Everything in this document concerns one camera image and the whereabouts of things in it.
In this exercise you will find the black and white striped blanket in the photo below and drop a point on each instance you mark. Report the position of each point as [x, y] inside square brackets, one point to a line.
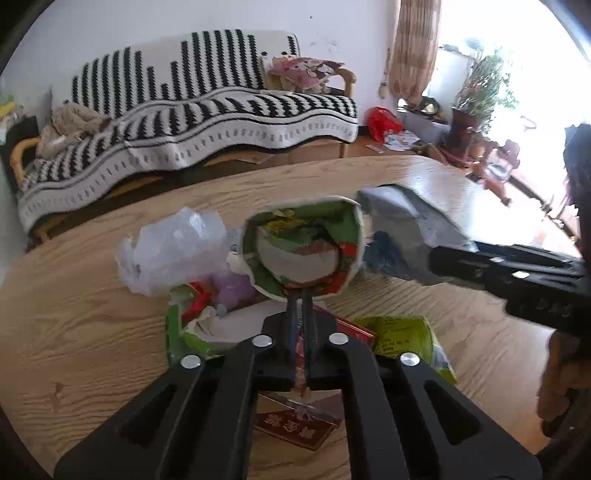
[184, 124]

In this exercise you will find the dark purple cloth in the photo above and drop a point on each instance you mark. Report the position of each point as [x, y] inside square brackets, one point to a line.
[579, 175]

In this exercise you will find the potted green plant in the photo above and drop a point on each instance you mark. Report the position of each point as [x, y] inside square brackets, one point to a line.
[478, 97]

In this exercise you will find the scattered papers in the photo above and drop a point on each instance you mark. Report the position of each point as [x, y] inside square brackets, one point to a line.
[401, 141]

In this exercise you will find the green snack wrapper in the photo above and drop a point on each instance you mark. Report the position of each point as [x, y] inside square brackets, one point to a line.
[203, 327]

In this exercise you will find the yellow and green clutter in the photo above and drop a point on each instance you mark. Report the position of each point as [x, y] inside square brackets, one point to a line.
[7, 108]

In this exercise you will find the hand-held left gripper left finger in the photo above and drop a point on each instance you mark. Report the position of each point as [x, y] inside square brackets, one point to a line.
[291, 325]

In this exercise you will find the clear crumpled plastic bag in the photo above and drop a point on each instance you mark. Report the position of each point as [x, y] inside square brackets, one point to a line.
[171, 249]

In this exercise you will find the grey plastic bag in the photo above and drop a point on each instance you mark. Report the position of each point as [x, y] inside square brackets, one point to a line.
[406, 226]

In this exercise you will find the torn green paper noodle bowl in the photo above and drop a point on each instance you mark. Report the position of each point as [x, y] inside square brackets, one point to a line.
[300, 258]

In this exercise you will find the green plastic packet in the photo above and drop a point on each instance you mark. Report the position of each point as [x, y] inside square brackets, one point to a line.
[401, 337]

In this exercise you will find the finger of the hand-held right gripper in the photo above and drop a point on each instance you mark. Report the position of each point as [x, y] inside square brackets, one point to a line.
[531, 256]
[461, 267]

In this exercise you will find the pink printed cushion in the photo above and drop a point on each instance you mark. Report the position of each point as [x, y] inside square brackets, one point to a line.
[304, 71]

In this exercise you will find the beige patterned curtain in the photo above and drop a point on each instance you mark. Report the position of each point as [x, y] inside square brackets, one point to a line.
[413, 50]

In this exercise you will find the purple plastic wrapper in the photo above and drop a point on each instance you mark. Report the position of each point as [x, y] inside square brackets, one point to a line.
[233, 290]

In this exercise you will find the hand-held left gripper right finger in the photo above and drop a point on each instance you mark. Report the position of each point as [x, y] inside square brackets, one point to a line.
[309, 325]

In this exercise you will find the beige plush toy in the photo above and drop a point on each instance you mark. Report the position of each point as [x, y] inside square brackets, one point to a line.
[69, 127]

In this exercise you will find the wooden frame sofa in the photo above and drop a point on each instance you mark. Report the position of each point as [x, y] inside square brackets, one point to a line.
[323, 147]

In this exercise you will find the grey storage bin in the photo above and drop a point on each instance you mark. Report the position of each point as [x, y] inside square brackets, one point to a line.
[425, 127]

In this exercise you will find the person's right hand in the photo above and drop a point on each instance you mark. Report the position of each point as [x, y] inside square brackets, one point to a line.
[561, 378]

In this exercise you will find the red plastic bag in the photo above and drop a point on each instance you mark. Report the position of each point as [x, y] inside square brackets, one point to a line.
[383, 123]

